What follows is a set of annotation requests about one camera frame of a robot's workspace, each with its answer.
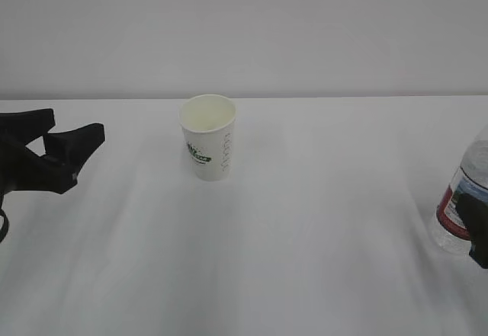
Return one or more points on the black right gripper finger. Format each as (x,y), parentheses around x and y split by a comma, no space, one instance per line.
(473,213)

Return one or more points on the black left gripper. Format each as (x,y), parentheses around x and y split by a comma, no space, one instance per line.
(65,152)

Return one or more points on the clear water bottle red label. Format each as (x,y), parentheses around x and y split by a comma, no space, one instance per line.
(446,226)

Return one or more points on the white paper cup green logo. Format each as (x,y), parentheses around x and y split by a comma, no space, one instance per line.
(207,123)

